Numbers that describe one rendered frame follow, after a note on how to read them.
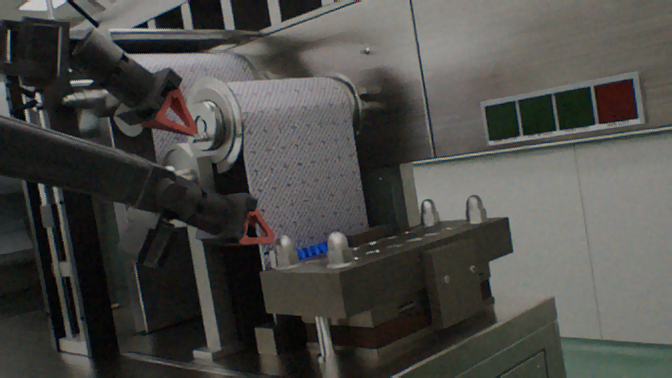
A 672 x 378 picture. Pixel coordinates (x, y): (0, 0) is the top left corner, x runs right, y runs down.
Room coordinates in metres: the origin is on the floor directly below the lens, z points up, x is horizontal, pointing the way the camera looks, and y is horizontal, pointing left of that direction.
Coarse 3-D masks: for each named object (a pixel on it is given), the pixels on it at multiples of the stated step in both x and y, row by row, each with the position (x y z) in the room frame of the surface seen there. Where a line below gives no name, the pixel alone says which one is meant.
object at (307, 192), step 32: (256, 160) 1.08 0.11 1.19; (288, 160) 1.12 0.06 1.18; (320, 160) 1.17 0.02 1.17; (352, 160) 1.22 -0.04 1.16; (256, 192) 1.07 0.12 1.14; (288, 192) 1.11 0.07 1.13; (320, 192) 1.16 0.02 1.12; (352, 192) 1.21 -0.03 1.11; (256, 224) 1.07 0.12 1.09; (288, 224) 1.11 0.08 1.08; (320, 224) 1.15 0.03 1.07; (352, 224) 1.20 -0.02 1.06
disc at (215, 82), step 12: (204, 84) 1.11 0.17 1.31; (216, 84) 1.09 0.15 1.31; (192, 96) 1.13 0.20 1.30; (228, 96) 1.07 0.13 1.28; (240, 108) 1.06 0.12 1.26; (240, 120) 1.06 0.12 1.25; (240, 132) 1.06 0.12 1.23; (192, 144) 1.15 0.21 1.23; (240, 144) 1.06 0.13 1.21; (228, 156) 1.09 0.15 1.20; (216, 168) 1.11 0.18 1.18; (228, 168) 1.09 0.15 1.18
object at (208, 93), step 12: (204, 96) 1.10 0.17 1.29; (216, 96) 1.08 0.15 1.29; (348, 96) 1.24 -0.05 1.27; (228, 108) 1.06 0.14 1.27; (228, 120) 1.07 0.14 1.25; (228, 132) 1.07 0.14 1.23; (228, 144) 1.08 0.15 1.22; (204, 156) 1.12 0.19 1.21; (216, 156) 1.10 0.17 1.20; (240, 156) 1.11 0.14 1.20
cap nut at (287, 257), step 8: (280, 240) 1.00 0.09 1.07; (288, 240) 1.00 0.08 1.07; (280, 248) 1.00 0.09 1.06; (288, 248) 1.00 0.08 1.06; (280, 256) 1.00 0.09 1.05; (288, 256) 0.99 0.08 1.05; (296, 256) 1.00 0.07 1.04; (280, 264) 1.00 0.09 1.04; (288, 264) 0.99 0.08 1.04; (296, 264) 1.00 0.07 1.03
